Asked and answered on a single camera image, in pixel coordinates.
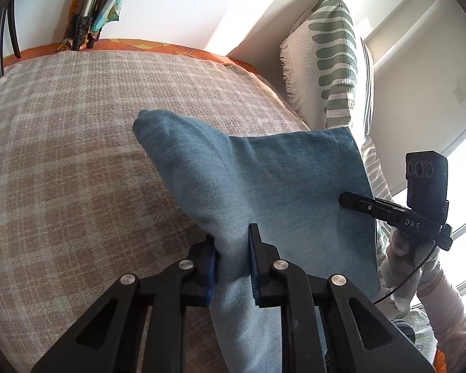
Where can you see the orange patterned bedsheet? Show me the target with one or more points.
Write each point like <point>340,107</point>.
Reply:
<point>159,44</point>

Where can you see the pale patterned cloth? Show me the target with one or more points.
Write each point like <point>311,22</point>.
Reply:
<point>417,328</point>

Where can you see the light blue denim pants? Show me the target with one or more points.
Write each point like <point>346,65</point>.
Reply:
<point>287,178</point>

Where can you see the green leaf patterned pillow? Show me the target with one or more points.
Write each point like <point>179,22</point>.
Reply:
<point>318,77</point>

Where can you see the beige checked blanket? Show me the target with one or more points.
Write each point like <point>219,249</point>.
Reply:
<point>62,163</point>

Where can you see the white window frame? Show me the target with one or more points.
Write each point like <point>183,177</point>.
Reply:
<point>407,70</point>

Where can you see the person's right hand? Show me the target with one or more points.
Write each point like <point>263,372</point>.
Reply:
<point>406,276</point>

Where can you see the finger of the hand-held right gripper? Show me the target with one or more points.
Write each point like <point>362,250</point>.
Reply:
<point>363,204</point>

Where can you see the colourful tied scarf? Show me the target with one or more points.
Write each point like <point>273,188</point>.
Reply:
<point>112,7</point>

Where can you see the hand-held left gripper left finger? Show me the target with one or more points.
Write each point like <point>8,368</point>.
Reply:
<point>211,276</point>

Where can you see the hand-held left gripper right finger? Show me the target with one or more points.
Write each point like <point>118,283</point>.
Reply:
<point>254,278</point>

